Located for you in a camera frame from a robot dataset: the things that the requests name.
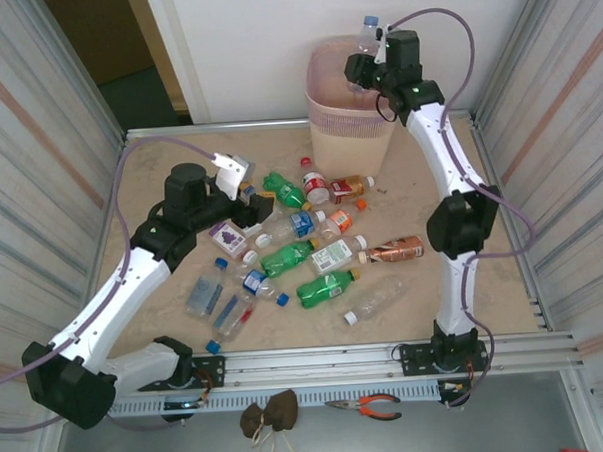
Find green bottle yellow cap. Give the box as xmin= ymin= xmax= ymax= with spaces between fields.
xmin=294 ymin=266 xmax=364 ymax=310
xmin=258 ymin=237 xmax=323 ymax=280
xmin=261 ymin=169 xmax=313 ymax=213

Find clear bottle light blue cap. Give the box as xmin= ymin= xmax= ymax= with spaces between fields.
xmin=344 ymin=14 xmax=385 ymax=99

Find blue-label bottle white cap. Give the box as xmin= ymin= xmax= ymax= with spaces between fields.
xmin=266 ymin=209 xmax=329 ymax=241

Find purple-label square bottle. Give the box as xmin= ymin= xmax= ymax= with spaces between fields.
xmin=207 ymin=220 xmax=259 ymax=265

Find orange-label bottle orange cap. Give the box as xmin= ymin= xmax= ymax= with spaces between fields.
xmin=318 ymin=197 xmax=371 ymax=237

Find white-green-label bottle white cap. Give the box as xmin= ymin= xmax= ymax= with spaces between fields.
xmin=309 ymin=234 xmax=370 ymax=277

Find blue-red-label bottle blue cap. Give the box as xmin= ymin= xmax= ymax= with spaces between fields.
xmin=202 ymin=291 xmax=261 ymax=355

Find copper brown bottle beige cap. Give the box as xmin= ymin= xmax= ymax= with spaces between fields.
xmin=356 ymin=234 xmax=427 ymax=269

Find clear bottle white cap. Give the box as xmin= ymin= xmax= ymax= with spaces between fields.
xmin=341 ymin=274 xmax=410 ymax=328

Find pink beige plastic bin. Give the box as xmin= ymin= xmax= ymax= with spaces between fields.
xmin=302 ymin=31 xmax=398 ymax=180

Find red label bottle white cap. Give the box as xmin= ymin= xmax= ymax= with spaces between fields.
xmin=297 ymin=155 xmax=331 ymax=207

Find amber juice bottle red label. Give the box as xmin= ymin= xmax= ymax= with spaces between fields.
xmin=327 ymin=174 xmax=378 ymax=205

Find brown wooden door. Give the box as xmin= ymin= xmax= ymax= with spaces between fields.
xmin=43 ymin=0 xmax=159 ymax=91

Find large brown cloth bag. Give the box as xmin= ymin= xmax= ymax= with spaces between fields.
xmin=266 ymin=388 xmax=301 ymax=433

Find small brown cloth bag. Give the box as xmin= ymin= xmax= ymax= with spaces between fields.
xmin=237 ymin=403 xmax=272 ymax=439

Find black controller board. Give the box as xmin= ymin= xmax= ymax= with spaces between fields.
xmin=160 ymin=397 xmax=211 ymax=424
xmin=436 ymin=378 xmax=475 ymax=409

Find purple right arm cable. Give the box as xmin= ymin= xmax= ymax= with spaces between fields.
xmin=386 ymin=3 xmax=544 ymax=411

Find tan door frame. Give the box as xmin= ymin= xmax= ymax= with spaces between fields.
xmin=123 ymin=0 xmax=194 ymax=117

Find long aluminium mounting rail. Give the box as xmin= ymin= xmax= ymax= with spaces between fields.
xmin=36 ymin=329 xmax=587 ymax=399

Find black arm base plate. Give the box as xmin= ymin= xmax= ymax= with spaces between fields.
xmin=135 ymin=354 xmax=228 ymax=393
xmin=397 ymin=338 xmax=491 ymax=379

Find red orange wire bundle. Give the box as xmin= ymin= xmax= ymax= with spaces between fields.
xmin=193 ymin=368 xmax=214 ymax=408
xmin=461 ymin=355 xmax=483 ymax=398

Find white slotted cable duct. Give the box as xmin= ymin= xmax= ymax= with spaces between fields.
xmin=108 ymin=381 xmax=443 ymax=419

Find orange-handled pliers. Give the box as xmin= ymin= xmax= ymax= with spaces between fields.
xmin=323 ymin=392 xmax=404 ymax=425

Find beige bag string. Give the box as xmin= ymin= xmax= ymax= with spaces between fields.
xmin=248 ymin=421 xmax=297 ymax=452

